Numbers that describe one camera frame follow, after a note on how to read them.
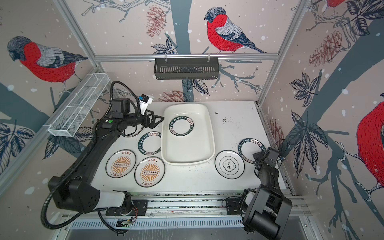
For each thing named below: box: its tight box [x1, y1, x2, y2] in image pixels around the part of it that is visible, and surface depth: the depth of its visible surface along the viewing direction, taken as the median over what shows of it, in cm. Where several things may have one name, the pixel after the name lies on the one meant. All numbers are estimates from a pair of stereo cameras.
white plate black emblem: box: [214, 150, 245, 180], surface depth 90 cm
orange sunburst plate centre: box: [134, 156, 166, 188], surface depth 87 cm
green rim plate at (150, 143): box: [137, 131, 162, 156], surface depth 101 cm
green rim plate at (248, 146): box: [238, 138, 267, 164], surface depth 97 cm
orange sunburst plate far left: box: [105, 149, 137, 178], surface depth 90 cm
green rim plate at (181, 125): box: [169, 115, 194, 137], surface depth 109 cm
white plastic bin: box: [161, 103, 216, 166], surface depth 103 cm
